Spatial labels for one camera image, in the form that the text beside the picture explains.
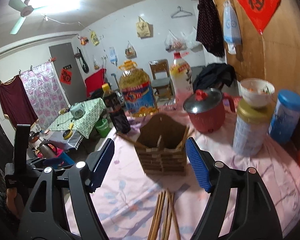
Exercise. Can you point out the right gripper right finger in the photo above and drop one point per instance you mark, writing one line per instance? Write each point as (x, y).
(254, 217)

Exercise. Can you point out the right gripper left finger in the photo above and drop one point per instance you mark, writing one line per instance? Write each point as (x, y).
(44, 216)

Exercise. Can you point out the person's left hand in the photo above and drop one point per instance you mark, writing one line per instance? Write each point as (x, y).
(14, 202)

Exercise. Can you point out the steel electric kettle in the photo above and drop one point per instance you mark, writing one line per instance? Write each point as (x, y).
(48, 150)

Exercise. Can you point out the blue plastic stool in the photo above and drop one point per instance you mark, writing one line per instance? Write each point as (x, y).
(60, 161)

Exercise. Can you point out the yellow small frying pan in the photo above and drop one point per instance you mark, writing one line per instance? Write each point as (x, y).
(68, 133)

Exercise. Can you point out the dark red hanging cloth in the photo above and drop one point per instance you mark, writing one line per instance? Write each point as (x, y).
(15, 103)

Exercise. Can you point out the pink floral tablecloth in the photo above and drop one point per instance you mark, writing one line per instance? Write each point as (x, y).
(126, 199)

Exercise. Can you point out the white rice cooker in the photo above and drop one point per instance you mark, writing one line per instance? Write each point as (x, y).
(77, 110)

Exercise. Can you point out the pink floral hanging curtain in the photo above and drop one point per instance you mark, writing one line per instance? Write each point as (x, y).
(44, 93)

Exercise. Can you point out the green plastic bucket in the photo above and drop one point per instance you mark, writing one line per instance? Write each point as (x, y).
(103, 128)

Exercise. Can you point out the green cloth side table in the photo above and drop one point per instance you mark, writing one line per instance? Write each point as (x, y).
(82, 126)

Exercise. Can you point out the white milk powder can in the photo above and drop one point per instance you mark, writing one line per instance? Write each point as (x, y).
(251, 128)

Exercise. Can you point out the blue lidded canister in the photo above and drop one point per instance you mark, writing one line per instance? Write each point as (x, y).
(285, 117)

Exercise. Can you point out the small red door poster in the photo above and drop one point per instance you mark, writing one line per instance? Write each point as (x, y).
(65, 76)

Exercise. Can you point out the dark soy sauce bottle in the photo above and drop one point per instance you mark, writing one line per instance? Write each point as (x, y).
(116, 113)

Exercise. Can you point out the brown wooden chopstick holder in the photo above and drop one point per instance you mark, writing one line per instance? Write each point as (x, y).
(162, 144)

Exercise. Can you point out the red electric cooking pot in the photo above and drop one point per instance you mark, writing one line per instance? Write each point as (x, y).
(206, 110)

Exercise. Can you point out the white ceramic bowl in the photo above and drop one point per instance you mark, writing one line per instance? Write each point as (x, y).
(257, 93)

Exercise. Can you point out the large cooking oil jug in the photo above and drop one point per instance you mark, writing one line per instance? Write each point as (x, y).
(136, 89)

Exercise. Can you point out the ceiling fan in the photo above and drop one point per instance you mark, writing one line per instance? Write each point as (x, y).
(25, 10)

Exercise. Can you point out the white pink plastic bottle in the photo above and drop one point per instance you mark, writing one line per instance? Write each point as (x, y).
(181, 76)

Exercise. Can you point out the wooden chair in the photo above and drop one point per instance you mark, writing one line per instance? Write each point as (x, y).
(161, 86)

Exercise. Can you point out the beige tote bag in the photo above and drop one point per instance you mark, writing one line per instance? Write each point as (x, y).
(142, 28)

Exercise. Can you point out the blue white hanging bag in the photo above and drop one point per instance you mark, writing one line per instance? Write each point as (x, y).
(231, 31)

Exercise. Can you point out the black dotted hanging cloth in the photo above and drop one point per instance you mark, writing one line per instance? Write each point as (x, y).
(209, 29)

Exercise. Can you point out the wire clothes hanger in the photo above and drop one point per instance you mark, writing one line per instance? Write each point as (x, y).
(180, 13)

